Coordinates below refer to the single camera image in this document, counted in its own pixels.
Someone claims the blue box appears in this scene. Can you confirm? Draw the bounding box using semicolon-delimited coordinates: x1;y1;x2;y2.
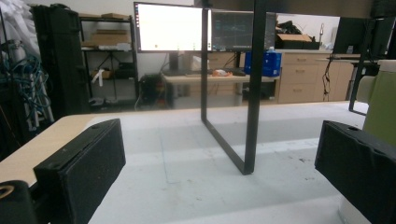
244;46;283;77

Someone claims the bundle of blue cables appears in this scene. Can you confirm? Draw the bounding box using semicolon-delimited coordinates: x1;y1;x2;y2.
0;54;52;122

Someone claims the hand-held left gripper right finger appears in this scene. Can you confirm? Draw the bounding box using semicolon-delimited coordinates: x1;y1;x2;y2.
314;119;396;224

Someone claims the bright white monitor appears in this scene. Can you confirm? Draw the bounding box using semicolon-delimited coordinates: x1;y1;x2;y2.
134;1;213;53

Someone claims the open cardboard box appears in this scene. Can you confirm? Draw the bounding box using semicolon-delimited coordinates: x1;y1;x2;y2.
275;32;321;50

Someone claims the black metal frame stand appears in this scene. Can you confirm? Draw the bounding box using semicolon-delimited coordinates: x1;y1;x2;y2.
200;0;268;176
348;17;396;117

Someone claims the white table cover sheet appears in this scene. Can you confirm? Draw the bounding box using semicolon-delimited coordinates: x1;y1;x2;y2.
88;101;370;224

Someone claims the black monitor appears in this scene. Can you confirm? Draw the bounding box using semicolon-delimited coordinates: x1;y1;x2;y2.
332;16;375;55

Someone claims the orange object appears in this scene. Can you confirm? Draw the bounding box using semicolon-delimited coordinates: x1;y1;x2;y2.
212;68;233;78

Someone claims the tall black case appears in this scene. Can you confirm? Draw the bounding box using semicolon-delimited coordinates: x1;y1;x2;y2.
31;3;92;120

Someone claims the black metal shelf rack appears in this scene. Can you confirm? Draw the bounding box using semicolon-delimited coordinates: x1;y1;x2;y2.
78;12;140;106

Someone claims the dark screen monitor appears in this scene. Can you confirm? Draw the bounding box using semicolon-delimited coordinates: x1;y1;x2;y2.
210;8;277;52

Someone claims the wooden drawer cabinet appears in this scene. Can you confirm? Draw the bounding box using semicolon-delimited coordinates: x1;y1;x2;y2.
276;50;356;105

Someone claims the flat cardboard box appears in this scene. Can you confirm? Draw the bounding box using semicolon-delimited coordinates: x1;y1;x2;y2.
90;29;132;47

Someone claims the light wooden desk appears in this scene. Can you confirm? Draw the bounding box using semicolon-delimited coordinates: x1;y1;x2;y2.
162;73;280;108

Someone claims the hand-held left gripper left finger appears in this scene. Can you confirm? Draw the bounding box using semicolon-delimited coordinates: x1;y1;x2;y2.
33;118;127;224

